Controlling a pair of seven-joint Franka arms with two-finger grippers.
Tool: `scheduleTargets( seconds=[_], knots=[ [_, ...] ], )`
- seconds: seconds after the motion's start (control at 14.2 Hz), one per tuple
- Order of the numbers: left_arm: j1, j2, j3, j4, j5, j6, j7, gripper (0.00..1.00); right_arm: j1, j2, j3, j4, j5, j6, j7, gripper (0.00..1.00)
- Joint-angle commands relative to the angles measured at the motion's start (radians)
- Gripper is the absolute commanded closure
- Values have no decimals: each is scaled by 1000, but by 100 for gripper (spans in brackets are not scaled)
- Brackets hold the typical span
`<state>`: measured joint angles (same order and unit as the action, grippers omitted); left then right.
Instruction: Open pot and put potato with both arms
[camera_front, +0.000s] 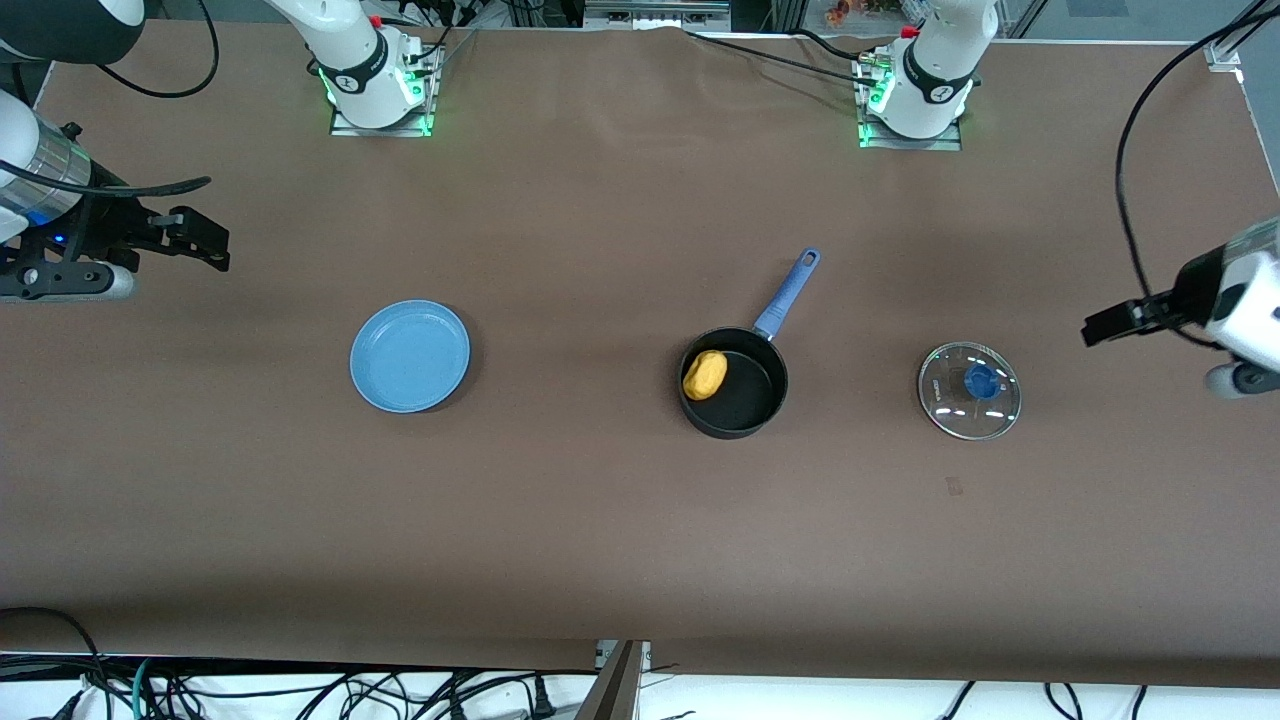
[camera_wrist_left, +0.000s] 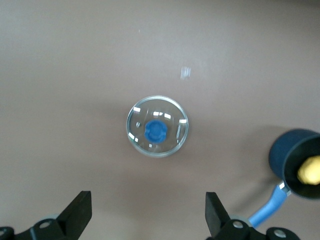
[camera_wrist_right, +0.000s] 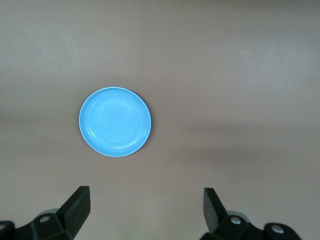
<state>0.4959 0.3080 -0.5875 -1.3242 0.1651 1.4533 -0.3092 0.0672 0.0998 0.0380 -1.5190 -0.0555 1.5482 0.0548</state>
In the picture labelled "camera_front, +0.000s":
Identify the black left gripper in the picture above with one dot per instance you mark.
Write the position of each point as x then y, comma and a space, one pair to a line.
1186, 287

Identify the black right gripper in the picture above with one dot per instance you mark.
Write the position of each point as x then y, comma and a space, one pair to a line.
103, 227

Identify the glass lid with blue knob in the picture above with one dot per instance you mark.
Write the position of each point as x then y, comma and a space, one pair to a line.
950, 400

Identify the yellow potato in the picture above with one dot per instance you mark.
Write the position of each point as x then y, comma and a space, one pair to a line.
705, 375

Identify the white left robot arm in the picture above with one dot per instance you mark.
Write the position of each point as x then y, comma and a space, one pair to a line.
940, 60

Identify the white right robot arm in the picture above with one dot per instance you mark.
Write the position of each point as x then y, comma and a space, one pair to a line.
350, 60

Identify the blue round plate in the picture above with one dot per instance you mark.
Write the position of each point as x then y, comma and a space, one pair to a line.
410, 357

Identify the orange background object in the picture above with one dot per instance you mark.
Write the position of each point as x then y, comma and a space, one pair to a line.
845, 10

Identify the brown table cover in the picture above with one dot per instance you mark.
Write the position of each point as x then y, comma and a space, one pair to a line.
600, 520

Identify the black power plug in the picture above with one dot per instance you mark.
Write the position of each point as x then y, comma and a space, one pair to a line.
542, 700

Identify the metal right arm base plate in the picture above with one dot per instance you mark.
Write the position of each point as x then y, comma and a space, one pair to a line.
428, 110

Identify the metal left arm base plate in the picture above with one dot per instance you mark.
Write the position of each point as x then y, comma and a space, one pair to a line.
905, 144

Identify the silver corner bracket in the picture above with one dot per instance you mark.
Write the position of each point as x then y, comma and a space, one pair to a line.
1225, 52

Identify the aluminium frame post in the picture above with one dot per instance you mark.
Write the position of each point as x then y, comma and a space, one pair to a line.
615, 690

